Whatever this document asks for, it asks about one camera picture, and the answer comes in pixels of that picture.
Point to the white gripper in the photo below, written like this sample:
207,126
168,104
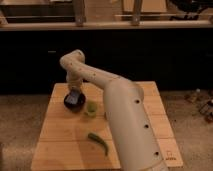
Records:
74,83

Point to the green chili pepper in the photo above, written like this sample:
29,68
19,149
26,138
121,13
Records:
99,140

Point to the purple bowl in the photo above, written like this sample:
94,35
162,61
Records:
78,106

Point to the wooden board table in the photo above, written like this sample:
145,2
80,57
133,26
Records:
63,144

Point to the wooden shelf rail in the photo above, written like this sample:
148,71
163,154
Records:
123,25

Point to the blue sponge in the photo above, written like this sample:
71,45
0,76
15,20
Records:
72,98

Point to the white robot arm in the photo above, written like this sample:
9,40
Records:
133,136

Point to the green cup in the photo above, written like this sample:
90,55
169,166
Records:
90,109

